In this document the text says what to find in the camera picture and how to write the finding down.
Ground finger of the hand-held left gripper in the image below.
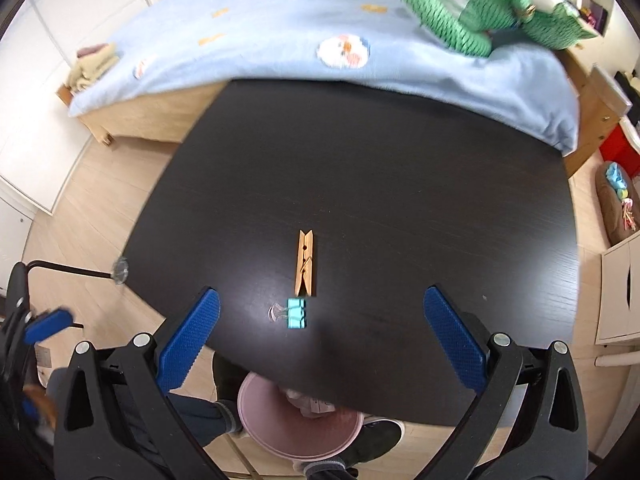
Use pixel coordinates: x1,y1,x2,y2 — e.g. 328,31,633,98
22,307,73,346

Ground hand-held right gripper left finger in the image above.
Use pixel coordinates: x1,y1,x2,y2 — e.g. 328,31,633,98
52,286,222,480

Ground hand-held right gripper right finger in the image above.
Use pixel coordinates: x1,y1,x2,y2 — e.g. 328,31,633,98
422,285,590,480

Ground teal binder clip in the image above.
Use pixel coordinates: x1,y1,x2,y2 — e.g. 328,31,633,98
269,297,308,331

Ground pink waste bin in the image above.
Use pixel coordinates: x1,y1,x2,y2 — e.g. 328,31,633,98
236,372,366,463

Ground black stand leg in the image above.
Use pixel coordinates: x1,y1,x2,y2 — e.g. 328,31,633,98
25,259,132,286

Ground black slip-on shoe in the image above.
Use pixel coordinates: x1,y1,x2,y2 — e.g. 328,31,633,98
345,420,406,468

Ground crumpled paper scraps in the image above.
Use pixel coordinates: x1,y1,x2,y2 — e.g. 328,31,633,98
285,387,336,418

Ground wooden clothespin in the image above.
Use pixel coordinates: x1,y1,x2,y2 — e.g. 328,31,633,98
292,229,317,297

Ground white tube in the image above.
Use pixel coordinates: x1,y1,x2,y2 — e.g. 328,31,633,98
594,352,638,368

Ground white cabinet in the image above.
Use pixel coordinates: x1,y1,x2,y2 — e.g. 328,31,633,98
595,232,640,346

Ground brown basket with toys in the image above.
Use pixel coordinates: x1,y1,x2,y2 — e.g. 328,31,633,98
595,160,640,246

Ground red box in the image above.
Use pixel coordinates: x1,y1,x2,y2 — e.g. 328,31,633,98
597,120,640,178

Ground folded beige towels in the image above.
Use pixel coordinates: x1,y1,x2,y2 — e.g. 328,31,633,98
65,42,121,93

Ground light blue printed blanket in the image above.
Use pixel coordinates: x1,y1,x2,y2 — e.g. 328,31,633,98
67,0,581,156

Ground green knitted plush toy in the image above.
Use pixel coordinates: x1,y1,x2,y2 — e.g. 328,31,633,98
385,0,598,58

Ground wooden bed frame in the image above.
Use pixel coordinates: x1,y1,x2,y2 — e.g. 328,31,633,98
55,50,631,178

